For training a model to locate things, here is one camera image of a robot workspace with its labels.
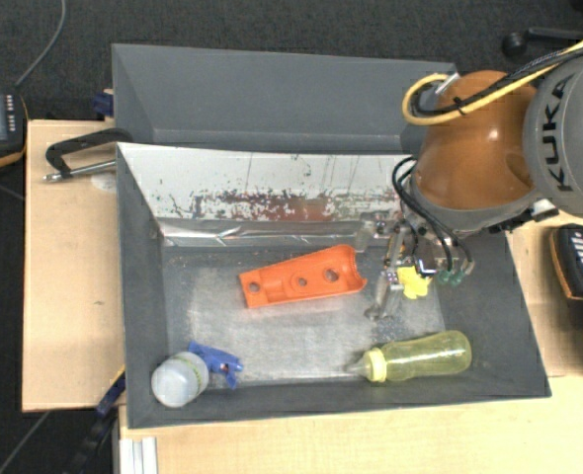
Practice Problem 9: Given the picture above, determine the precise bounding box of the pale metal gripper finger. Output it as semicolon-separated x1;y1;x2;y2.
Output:
364;270;393;321
382;283;405;318

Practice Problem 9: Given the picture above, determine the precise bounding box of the yellow clear baby bottle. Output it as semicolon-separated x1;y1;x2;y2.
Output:
345;329;473;384

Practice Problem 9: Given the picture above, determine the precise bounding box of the white spray bottle blue trigger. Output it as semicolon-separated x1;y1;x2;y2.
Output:
150;341;245;409

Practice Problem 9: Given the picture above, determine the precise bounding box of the small yellow lump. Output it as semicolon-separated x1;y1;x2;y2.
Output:
396;264;432;301

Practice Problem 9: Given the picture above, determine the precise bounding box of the pale cardboard board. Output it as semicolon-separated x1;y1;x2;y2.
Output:
22;118;127;413

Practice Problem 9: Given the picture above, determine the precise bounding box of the grey metal bin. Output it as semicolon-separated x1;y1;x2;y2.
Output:
111;42;553;432

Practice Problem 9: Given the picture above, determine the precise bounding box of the orange flat block with holes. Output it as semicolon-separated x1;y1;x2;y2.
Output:
238;243;370;310

